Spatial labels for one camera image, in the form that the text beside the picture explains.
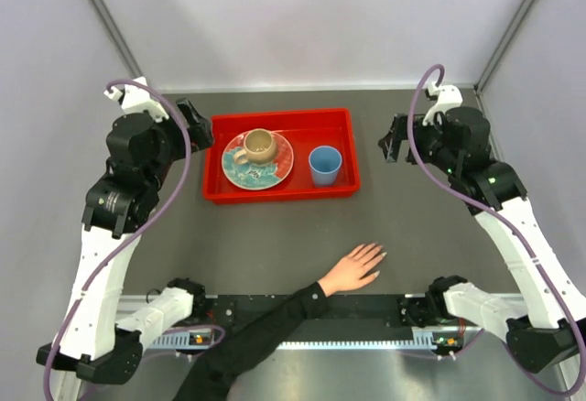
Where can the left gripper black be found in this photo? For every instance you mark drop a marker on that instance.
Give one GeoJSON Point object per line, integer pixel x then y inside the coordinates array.
{"type": "Point", "coordinates": [199, 127]}

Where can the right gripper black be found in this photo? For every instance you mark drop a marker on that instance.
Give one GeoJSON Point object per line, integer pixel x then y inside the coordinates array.
{"type": "Point", "coordinates": [390, 143]}

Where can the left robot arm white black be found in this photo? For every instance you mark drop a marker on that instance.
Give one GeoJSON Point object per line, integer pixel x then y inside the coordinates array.
{"type": "Point", "coordinates": [94, 344]}

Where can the black sleeved forearm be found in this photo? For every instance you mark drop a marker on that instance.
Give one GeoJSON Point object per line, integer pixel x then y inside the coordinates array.
{"type": "Point", "coordinates": [213, 374]}

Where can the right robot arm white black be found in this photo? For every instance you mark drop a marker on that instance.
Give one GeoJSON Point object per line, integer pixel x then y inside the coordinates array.
{"type": "Point", "coordinates": [548, 326]}

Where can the person's hand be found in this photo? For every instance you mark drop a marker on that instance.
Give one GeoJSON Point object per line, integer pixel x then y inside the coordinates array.
{"type": "Point", "coordinates": [354, 270]}

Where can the beige ceramic mug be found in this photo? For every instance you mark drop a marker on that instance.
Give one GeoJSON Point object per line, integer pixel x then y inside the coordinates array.
{"type": "Point", "coordinates": [259, 147]}

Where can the floral ceramic plate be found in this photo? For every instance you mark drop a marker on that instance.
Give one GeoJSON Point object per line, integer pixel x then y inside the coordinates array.
{"type": "Point", "coordinates": [258, 177]}

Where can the blue plastic cup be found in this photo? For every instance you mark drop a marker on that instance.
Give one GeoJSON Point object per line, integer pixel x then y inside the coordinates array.
{"type": "Point", "coordinates": [325, 163]}

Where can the red plastic tray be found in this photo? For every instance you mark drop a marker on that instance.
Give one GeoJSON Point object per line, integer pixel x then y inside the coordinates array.
{"type": "Point", "coordinates": [288, 176]}

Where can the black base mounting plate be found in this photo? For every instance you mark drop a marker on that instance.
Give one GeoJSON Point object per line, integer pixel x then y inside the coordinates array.
{"type": "Point", "coordinates": [392, 310]}

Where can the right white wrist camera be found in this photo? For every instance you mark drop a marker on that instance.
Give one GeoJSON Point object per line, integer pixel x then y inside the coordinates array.
{"type": "Point", "coordinates": [445, 98]}

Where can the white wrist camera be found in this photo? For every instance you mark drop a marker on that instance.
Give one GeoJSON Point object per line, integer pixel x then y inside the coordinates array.
{"type": "Point", "coordinates": [133, 100]}
{"type": "Point", "coordinates": [445, 98]}

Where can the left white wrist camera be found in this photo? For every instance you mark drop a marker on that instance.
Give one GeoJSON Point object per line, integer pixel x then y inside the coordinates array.
{"type": "Point", "coordinates": [133, 100]}

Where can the grey slotted cable duct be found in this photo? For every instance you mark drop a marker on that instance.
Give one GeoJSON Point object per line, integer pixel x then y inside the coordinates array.
{"type": "Point", "coordinates": [413, 340]}

